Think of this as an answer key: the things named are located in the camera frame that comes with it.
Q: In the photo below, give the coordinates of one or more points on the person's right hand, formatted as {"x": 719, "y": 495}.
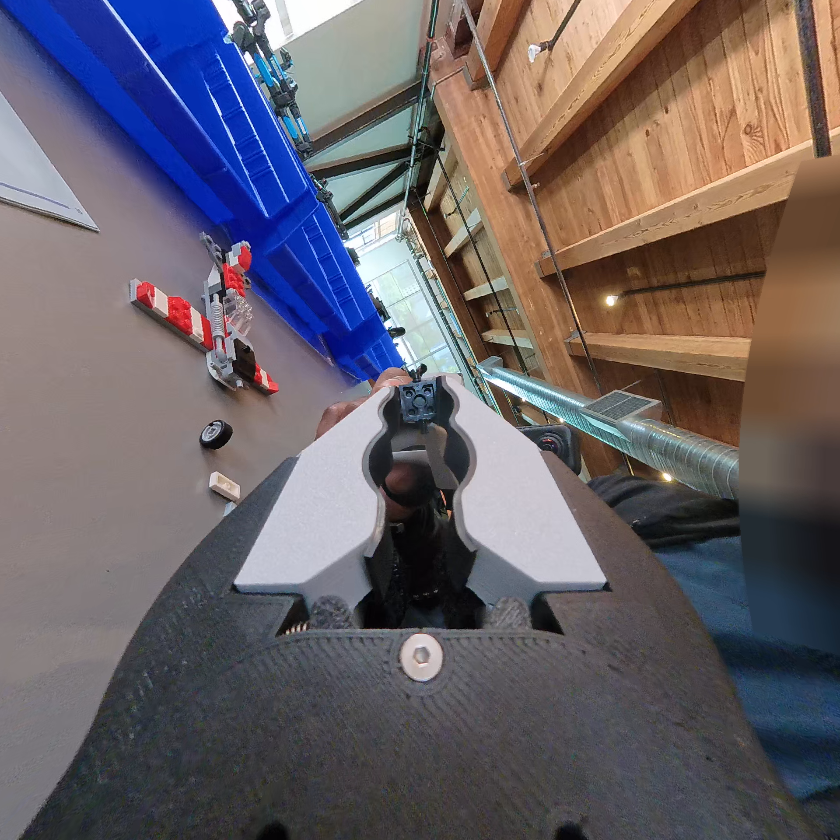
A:
{"x": 355, "y": 400}

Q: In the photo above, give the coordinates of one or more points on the red white toy brick airplane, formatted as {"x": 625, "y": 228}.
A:
{"x": 210, "y": 315}

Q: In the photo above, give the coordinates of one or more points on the person's legs in jeans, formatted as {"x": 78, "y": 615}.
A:
{"x": 775, "y": 670}

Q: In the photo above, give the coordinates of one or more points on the silver ventilation duct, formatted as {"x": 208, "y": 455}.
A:
{"x": 617, "y": 427}

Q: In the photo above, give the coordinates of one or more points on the grey desk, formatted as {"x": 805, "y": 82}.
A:
{"x": 79, "y": 551}

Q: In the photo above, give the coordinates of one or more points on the small black toy wheel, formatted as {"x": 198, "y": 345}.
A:
{"x": 215, "y": 433}

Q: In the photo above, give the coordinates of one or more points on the black camera tripod rig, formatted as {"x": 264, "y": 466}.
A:
{"x": 269, "y": 59}

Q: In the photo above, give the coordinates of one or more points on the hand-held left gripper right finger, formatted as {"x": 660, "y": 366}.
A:
{"x": 525, "y": 525}

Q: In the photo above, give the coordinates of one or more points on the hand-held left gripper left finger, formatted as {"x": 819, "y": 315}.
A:
{"x": 315, "y": 525}

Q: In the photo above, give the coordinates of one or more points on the small beige toy brick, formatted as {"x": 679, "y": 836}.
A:
{"x": 225, "y": 486}

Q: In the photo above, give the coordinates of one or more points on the small grey toy piece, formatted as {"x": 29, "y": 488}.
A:
{"x": 419, "y": 398}

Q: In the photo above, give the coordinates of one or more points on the white instruction booklet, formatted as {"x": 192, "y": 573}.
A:
{"x": 33, "y": 171}

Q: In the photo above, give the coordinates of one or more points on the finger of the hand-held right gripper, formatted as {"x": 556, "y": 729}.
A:
{"x": 418, "y": 453}

